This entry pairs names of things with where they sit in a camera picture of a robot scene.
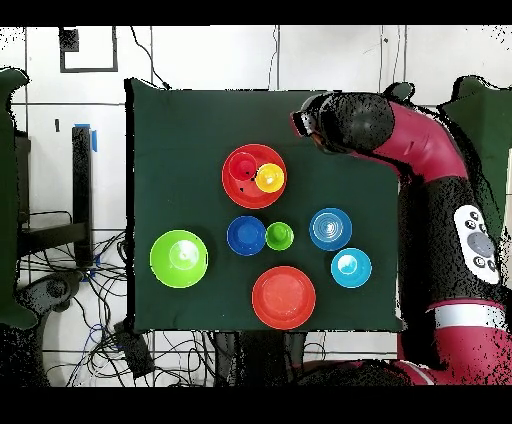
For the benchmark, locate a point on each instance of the blue tape strip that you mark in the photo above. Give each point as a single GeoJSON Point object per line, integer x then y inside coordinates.
{"type": "Point", "coordinates": [94, 140]}

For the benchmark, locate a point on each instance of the yellow plastic cup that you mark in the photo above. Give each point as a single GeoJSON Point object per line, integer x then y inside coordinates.
{"type": "Point", "coordinates": [270, 178]}

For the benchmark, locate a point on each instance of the light blue plastic bowl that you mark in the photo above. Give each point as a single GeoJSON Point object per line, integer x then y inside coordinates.
{"type": "Point", "coordinates": [351, 268]}

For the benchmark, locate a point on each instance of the dark green tablecloth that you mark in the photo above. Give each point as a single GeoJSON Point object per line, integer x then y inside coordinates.
{"type": "Point", "coordinates": [180, 132]}

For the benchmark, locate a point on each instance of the orange plastic bowl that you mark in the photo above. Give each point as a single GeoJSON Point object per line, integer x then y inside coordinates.
{"type": "Point", "coordinates": [240, 196]}
{"type": "Point", "coordinates": [284, 298]}

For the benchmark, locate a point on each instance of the green plastic cup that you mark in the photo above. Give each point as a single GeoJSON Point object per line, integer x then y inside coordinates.
{"type": "Point", "coordinates": [279, 236]}

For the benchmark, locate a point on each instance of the black square frame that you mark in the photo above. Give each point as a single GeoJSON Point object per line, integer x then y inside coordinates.
{"type": "Point", "coordinates": [88, 70]}

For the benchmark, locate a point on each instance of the green plastic bowl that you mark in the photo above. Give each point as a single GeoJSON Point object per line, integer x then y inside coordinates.
{"type": "Point", "coordinates": [172, 264]}

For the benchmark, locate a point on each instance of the orange plastic cup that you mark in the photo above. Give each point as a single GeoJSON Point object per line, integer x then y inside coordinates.
{"type": "Point", "coordinates": [242, 166]}

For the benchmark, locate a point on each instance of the blue ribbed plastic bowl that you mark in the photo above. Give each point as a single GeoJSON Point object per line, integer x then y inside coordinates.
{"type": "Point", "coordinates": [330, 230]}

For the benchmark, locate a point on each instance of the black metal post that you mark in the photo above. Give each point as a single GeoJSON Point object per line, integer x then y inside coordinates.
{"type": "Point", "coordinates": [82, 180]}

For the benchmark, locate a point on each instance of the grey pedestal foot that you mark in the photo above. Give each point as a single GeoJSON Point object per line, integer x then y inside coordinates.
{"type": "Point", "coordinates": [56, 288]}

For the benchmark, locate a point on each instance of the dark green cloth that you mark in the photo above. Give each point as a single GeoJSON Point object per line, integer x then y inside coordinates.
{"type": "Point", "coordinates": [488, 120]}
{"type": "Point", "coordinates": [8, 200]}

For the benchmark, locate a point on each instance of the black power brick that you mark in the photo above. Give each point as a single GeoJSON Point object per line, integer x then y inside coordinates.
{"type": "Point", "coordinates": [136, 352]}

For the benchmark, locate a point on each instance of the dark blue plastic bowl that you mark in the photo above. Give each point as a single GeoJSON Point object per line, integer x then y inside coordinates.
{"type": "Point", "coordinates": [246, 236]}

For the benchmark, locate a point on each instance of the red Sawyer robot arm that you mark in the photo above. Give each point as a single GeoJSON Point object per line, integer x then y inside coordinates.
{"type": "Point", "coordinates": [432, 200]}

